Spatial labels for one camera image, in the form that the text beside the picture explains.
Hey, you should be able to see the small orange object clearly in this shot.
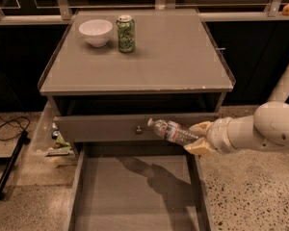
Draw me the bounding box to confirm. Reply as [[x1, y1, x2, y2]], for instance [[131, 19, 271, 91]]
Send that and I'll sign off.
[[282, 4, 289, 15]]

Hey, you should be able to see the clear plastic water bottle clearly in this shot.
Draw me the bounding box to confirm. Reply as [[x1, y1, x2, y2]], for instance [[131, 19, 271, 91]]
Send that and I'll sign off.
[[147, 118, 199, 146]]

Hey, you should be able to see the grey drawer cabinet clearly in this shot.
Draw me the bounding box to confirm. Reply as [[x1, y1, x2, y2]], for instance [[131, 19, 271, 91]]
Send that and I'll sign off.
[[39, 9, 235, 151]]

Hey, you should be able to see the black cable on floor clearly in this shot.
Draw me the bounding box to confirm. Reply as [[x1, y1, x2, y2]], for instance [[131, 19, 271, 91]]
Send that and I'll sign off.
[[0, 113, 32, 142]]

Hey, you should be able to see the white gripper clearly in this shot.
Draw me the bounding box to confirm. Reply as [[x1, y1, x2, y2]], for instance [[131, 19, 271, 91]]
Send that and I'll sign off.
[[184, 117, 237, 156]]

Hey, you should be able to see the clear plastic storage bin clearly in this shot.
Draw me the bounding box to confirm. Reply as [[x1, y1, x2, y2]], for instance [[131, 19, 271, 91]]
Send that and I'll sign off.
[[31, 103, 73, 157]]

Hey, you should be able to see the brass drawer knob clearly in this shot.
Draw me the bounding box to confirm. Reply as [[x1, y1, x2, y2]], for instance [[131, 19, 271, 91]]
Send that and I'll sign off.
[[135, 126, 144, 135]]

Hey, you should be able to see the black metal floor stand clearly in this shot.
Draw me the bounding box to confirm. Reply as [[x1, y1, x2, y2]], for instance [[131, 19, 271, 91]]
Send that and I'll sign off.
[[0, 131, 30, 200]]

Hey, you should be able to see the open grey middle drawer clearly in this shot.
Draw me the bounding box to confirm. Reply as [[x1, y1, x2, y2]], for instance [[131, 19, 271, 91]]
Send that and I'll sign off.
[[64, 143, 216, 231]]

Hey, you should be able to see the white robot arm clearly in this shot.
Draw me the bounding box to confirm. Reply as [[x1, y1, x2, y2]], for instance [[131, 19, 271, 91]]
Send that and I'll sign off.
[[184, 65, 289, 155]]

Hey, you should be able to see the green soda can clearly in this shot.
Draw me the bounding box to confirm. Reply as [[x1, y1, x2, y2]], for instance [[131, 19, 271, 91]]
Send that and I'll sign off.
[[116, 14, 136, 53]]

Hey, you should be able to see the grey top drawer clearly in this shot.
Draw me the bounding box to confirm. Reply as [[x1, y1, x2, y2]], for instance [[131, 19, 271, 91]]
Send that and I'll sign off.
[[54, 113, 219, 142]]

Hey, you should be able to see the metal railing frame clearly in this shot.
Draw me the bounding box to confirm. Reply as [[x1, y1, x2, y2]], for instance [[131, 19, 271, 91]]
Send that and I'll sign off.
[[0, 0, 289, 26]]

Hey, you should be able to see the white ceramic bowl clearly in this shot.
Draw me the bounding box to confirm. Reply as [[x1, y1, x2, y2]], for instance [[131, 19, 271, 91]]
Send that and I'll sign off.
[[79, 19, 113, 47]]

